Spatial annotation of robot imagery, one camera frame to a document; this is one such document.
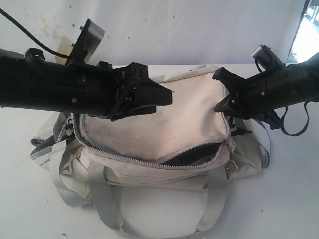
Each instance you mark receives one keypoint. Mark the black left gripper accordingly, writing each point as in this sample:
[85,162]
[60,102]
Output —
[120,88]

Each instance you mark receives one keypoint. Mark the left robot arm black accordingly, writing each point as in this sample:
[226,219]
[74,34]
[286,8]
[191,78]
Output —
[28,81]

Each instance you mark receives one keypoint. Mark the white fabric bag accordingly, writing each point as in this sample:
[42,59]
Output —
[164,175]

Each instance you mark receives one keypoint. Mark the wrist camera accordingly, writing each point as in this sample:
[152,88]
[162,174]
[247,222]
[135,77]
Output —
[264,57]
[89,39]

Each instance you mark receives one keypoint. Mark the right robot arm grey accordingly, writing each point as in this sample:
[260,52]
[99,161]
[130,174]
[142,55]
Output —
[294,84]

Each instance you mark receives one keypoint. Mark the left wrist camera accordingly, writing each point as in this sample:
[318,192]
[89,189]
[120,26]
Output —
[89,39]

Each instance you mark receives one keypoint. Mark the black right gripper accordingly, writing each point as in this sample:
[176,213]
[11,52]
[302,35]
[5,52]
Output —
[246,98]

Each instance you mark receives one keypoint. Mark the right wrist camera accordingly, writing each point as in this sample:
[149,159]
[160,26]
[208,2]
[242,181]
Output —
[264,57]

